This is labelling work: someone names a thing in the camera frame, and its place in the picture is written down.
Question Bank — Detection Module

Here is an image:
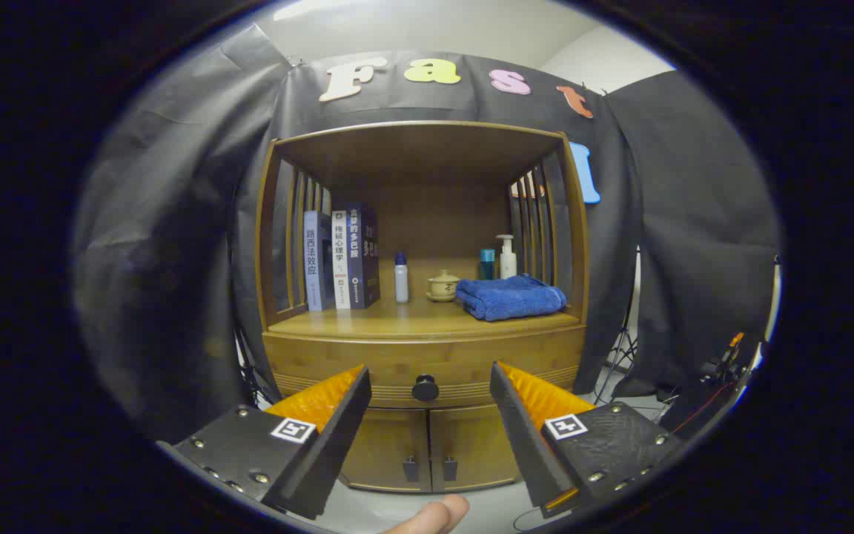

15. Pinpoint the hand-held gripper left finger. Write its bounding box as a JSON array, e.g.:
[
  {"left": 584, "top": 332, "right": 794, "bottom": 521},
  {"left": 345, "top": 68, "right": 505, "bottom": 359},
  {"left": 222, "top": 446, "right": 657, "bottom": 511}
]
[{"left": 156, "top": 363, "right": 372, "bottom": 520}]

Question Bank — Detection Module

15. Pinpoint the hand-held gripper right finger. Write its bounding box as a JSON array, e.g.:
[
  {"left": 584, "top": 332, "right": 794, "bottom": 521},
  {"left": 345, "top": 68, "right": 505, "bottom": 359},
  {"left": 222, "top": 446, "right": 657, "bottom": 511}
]
[{"left": 489, "top": 361, "right": 683, "bottom": 518}]

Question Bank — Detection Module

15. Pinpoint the wooden drawer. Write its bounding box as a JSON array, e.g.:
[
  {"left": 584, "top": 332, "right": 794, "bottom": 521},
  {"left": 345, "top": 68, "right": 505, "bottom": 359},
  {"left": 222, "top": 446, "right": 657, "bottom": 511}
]
[{"left": 262, "top": 326, "right": 587, "bottom": 409}]

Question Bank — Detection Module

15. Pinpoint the wooden cabinet door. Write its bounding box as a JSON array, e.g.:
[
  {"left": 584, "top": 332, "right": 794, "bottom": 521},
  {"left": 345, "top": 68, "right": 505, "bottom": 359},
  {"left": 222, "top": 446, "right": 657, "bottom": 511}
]
[
  {"left": 338, "top": 408, "right": 431, "bottom": 492},
  {"left": 429, "top": 404, "right": 523, "bottom": 492}
]

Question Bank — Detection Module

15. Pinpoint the wooden countertop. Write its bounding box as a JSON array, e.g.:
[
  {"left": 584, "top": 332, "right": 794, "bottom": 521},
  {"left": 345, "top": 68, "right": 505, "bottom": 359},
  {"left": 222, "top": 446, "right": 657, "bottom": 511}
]
[{"left": 268, "top": 256, "right": 582, "bottom": 340}]

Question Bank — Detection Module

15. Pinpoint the bamboo wooden cabinet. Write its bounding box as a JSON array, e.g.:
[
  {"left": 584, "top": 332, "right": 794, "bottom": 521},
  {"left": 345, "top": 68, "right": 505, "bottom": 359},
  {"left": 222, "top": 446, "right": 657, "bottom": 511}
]
[{"left": 254, "top": 121, "right": 591, "bottom": 494}]

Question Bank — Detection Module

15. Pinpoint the blue folded towel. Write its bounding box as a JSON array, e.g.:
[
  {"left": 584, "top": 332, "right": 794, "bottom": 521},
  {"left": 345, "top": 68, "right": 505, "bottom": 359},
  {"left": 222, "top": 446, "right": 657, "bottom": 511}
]
[{"left": 455, "top": 274, "right": 568, "bottom": 323}]

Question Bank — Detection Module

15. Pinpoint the beige lidded teacup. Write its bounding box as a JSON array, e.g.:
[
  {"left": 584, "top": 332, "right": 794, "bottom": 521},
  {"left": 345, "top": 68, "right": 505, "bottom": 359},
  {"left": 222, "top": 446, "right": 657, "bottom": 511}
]
[{"left": 426, "top": 269, "right": 462, "bottom": 303}]

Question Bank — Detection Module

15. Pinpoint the white pump bottle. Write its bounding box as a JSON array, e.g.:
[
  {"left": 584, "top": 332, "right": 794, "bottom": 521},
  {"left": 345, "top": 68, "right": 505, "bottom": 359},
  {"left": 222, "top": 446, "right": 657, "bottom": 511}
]
[{"left": 496, "top": 234, "right": 517, "bottom": 280}]

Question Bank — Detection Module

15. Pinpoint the white spine book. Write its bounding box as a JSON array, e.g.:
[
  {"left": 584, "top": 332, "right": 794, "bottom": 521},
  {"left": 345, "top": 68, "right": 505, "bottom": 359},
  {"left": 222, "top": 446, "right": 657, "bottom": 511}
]
[{"left": 331, "top": 209, "right": 354, "bottom": 310}]

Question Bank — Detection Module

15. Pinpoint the pale blue book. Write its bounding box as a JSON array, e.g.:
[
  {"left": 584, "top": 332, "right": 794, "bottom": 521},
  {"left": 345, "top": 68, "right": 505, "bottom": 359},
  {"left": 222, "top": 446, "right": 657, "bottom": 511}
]
[{"left": 303, "top": 210, "right": 335, "bottom": 312}]

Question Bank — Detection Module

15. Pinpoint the dark blue book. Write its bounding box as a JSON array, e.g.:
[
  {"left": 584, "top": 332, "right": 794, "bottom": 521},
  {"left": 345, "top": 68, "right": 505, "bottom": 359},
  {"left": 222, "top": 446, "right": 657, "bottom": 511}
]
[{"left": 345, "top": 202, "right": 381, "bottom": 310}]

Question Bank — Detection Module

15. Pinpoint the black device with orange clip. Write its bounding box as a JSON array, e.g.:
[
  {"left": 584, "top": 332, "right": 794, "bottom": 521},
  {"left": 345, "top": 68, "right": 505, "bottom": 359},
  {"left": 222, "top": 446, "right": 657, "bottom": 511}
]
[{"left": 698, "top": 332, "right": 761, "bottom": 386}]

